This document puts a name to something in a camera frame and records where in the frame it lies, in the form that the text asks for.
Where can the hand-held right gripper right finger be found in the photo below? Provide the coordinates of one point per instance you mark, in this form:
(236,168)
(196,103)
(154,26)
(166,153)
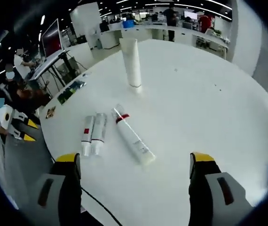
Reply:
(199,188)

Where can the small red label skincare tube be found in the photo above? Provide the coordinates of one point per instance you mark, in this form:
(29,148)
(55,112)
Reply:
(88,131)
(98,131)

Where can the green black foil packet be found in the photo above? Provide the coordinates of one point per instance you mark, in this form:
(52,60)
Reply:
(70,91)

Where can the red collar skincare bottle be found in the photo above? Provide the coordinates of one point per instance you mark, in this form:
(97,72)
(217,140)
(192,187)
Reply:
(131,136)

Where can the large white skincare tube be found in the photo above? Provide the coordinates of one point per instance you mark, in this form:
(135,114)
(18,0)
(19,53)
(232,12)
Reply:
(132,63)

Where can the gold foil sachet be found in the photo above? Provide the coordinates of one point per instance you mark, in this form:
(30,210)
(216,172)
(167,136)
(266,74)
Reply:
(51,112)

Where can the blue bin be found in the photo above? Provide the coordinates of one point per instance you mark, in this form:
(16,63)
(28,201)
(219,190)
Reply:
(128,24)

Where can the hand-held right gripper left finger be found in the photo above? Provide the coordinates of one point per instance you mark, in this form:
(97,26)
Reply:
(68,188)

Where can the white monitor with red screen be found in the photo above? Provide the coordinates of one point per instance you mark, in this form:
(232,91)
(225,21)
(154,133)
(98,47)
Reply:
(51,40)

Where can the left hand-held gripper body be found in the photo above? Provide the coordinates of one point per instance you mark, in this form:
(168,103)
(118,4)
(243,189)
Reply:
(5,116)

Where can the long white counter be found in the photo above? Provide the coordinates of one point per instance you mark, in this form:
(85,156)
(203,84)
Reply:
(148,30)

